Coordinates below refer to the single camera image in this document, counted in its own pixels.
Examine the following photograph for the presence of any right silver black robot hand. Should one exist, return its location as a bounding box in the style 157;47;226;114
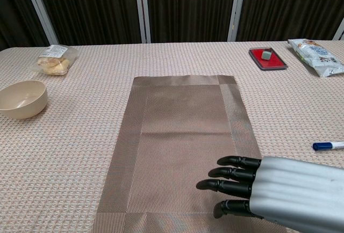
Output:
196;156;344;233

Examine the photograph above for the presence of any brown woven placemat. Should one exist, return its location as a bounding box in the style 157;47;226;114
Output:
91;74;290;233

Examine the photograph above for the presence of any beige bowl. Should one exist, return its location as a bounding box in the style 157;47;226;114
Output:
0;79;48;120

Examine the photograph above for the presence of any white marker with blue cap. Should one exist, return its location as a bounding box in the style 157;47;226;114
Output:
312;141;344;152

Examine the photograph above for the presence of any red stamp pad tray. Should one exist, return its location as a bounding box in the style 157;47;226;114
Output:
248;47;289;71

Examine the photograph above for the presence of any white printed snack packet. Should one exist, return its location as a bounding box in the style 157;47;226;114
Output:
287;38;344;77

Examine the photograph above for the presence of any black pleated curtain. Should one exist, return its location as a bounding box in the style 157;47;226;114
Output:
32;0;142;46
145;0;237;43
0;0;49;51
236;0;344;42

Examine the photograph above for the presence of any beige waffle-weave tablecloth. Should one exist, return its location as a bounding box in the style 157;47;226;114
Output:
0;40;344;233

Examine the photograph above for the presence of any clear bag of biscuits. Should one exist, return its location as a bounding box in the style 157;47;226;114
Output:
31;44;78;76

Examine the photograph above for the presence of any grey metal partition post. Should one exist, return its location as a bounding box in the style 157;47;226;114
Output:
227;0;247;42
134;0;151;43
333;19;344;40
21;0;59;45

